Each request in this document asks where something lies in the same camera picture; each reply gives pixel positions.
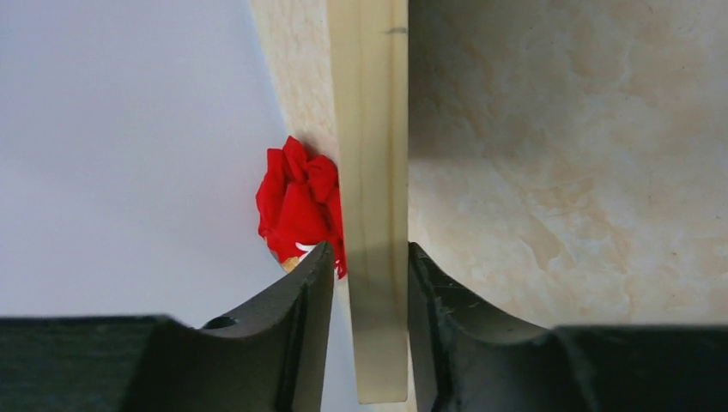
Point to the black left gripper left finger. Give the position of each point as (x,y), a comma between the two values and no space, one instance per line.
(267,354)

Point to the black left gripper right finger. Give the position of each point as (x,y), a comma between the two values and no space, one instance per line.
(469,355)

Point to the light wooden picture frame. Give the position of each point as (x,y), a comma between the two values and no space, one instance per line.
(369,69)

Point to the red crumpled cloth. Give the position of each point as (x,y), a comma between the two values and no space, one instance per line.
(299,206)

